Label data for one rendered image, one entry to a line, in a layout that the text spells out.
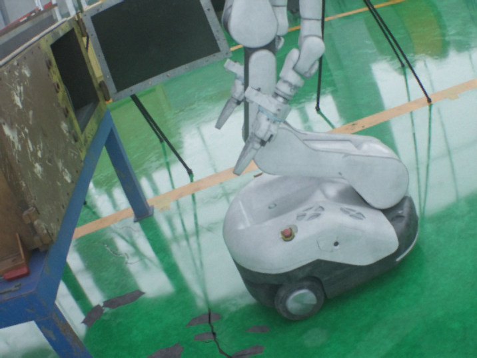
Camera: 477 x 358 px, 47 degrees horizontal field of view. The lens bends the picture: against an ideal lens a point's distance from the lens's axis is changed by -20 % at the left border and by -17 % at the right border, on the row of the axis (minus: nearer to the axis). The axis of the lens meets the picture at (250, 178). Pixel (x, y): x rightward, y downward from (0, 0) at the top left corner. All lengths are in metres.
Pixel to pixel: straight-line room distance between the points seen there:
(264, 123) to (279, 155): 0.23
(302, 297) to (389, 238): 0.35
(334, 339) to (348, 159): 0.60
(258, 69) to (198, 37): 1.06
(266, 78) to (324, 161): 0.32
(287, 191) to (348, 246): 0.41
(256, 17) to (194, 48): 1.15
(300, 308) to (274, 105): 0.69
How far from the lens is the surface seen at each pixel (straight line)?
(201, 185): 3.50
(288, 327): 2.17
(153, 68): 3.08
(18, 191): 1.79
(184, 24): 3.01
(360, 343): 1.97
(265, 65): 1.99
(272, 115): 1.82
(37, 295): 1.71
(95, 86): 3.07
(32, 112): 2.02
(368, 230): 2.03
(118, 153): 3.30
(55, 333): 1.78
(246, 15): 1.91
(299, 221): 2.00
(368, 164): 2.10
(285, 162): 2.03
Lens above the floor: 1.30
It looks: 23 degrees down
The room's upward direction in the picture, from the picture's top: 22 degrees counter-clockwise
